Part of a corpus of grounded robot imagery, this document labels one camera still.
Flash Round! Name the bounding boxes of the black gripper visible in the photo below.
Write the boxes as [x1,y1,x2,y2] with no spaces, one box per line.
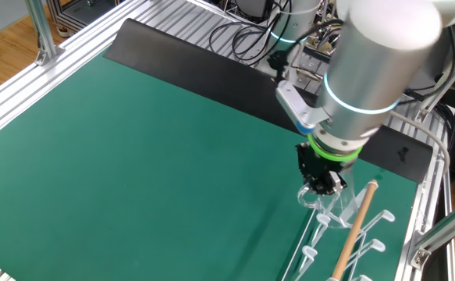
[294,142,354,197]

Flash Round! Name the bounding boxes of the clear glass cup with handle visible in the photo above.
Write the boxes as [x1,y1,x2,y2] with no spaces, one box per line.
[297,165,368,229]

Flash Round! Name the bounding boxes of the green ringed wrist flange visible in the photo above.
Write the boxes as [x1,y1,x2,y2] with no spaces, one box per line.
[307,132,364,163]

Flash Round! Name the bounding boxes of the black rubber mat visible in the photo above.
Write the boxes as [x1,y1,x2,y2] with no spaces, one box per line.
[102,17,434,184]

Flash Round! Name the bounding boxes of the green table mat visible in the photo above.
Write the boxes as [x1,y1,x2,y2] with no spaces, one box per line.
[0,50,419,281]

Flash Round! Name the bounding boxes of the silver wrist camera blue cap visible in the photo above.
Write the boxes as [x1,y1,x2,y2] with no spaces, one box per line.
[275,80,332,136]

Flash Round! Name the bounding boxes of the white wire cup rack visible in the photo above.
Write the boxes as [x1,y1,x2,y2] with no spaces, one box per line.
[281,179,396,281]

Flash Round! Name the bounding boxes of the grey cable with metal plug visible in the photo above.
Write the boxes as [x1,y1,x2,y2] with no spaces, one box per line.
[295,65,451,179]

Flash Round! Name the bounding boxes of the aluminium frame post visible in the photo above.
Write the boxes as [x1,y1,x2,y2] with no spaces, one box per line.
[414,29,455,125]
[23,0,66,66]
[408,193,455,271]

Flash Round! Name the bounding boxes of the black white striped cabinet frame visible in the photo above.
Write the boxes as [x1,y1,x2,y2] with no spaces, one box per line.
[46,0,119,38]

